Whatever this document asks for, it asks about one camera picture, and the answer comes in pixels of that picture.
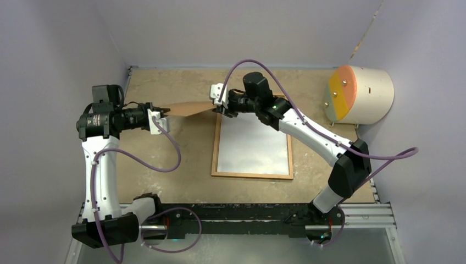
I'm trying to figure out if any brown backing board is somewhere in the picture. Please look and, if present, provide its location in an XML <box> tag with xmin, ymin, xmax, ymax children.
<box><xmin>161</xmin><ymin>101</ymin><xmax>216</xmax><ymax>117</ymax></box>

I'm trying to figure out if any wooden picture frame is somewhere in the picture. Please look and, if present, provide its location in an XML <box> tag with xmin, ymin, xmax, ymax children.
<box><xmin>211</xmin><ymin>95</ymin><xmax>294</xmax><ymax>181</ymax></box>

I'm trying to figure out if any glossy photo print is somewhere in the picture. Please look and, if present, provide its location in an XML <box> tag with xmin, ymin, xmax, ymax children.
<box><xmin>216</xmin><ymin>113</ymin><xmax>290</xmax><ymax>175</ymax></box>

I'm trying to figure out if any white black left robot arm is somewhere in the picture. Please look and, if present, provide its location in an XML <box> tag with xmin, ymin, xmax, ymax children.
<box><xmin>71</xmin><ymin>85</ymin><xmax>170</xmax><ymax>248</ymax></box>

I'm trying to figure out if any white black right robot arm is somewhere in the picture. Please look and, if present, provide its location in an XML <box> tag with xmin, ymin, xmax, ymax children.
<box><xmin>209</xmin><ymin>71</ymin><xmax>371</xmax><ymax>224</ymax></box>

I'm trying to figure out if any cream cylinder with coloured lid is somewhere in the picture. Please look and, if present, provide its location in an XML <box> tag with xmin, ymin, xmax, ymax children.
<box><xmin>324</xmin><ymin>65</ymin><xmax>395</xmax><ymax>125</ymax></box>

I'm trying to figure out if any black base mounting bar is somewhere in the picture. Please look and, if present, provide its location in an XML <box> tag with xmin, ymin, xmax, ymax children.
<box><xmin>140</xmin><ymin>203</ymin><xmax>345</xmax><ymax>240</ymax></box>

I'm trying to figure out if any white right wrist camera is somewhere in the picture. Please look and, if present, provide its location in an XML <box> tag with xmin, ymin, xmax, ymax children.
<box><xmin>209</xmin><ymin>83</ymin><xmax>229</xmax><ymax>108</ymax></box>

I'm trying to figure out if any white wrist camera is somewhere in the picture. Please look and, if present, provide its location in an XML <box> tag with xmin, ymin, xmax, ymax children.
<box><xmin>147</xmin><ymin>110</ymin><xmax>170</xmax><ymax>135</ymax></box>
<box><xmin>209</xmin><ymin>83</ymin><xmax>229</xmax><ymax>108</ymax></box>

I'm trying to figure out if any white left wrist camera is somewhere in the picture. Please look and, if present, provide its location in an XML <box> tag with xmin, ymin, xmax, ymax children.
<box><xmin>147</xmin><ymin>110</ymin><xmax>170</xmax><ymax>135</ymax></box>

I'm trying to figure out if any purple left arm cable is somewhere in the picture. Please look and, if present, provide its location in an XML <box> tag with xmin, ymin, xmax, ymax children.
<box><xmin>90</xmin><ymin>116</ymin><xmax>203</xmax><ymax>264</ymax></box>

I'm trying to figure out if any aluminium rail frame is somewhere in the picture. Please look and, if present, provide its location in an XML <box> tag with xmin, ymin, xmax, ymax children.
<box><xmin>66</xmin><ymin>203</ymin><xmax>406</xmax><ymax>263</ymax></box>

